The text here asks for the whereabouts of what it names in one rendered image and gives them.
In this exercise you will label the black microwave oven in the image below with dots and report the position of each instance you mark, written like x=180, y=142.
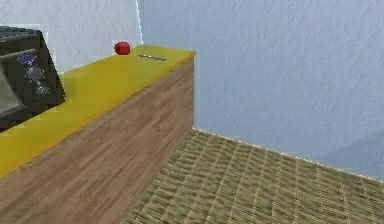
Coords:
x=30, y=76

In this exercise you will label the red apple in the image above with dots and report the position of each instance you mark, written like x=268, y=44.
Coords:
x=122, y=48

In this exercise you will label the yellow-topped wooden counter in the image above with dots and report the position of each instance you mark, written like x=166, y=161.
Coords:
x=110, y=133

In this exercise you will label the thin grey knife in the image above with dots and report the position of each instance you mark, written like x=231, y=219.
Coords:
x=152, y=57

